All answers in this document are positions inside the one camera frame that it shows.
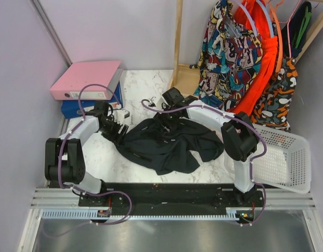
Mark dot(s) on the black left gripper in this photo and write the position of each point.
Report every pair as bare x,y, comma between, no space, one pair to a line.
116,137

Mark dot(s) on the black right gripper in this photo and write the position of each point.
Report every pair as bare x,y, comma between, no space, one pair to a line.
159,118

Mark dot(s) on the dark navy shorts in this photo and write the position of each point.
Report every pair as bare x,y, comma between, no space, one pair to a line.
165,151

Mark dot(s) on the orange hanger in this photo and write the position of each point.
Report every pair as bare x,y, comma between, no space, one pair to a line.
279,35

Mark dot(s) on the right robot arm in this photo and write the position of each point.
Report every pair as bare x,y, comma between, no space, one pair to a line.
242,143

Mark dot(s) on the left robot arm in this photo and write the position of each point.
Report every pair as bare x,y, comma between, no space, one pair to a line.
64,158

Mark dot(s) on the comic print shorts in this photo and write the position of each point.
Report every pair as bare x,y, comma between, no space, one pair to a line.
230,58

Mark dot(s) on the camouflage print shorts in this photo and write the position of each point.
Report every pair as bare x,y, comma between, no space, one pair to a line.
272,108

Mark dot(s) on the orange shorts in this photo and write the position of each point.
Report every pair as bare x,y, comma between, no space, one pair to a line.
268,62

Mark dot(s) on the lilac hanger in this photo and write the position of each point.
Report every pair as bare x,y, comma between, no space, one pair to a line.
254,29

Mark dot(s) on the light blue hanger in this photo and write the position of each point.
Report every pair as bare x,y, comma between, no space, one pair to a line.
268,20

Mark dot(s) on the navy ribbed shorts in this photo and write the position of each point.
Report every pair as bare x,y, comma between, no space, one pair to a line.
298,27

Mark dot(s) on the green hanger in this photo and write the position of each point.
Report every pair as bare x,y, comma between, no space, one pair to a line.
303,26

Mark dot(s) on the wooden clothes rack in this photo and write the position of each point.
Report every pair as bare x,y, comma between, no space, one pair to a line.
186,79

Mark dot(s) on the blue binder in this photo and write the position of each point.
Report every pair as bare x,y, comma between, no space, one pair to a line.
70,108

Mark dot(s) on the pink binder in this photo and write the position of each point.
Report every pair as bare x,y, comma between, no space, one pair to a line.
89,80

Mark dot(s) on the white plastic basket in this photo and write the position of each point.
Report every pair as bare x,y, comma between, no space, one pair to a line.
284,163

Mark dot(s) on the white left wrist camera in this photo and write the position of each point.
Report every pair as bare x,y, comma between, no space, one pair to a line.
120,114

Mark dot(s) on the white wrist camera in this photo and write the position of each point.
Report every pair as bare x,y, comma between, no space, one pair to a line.
120,114
156,102

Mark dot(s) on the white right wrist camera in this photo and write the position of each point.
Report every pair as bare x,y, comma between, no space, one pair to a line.
156,102

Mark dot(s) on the white cable duct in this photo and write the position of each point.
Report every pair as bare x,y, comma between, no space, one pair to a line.
93,214

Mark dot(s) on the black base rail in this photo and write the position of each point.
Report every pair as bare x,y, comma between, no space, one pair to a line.
170,199

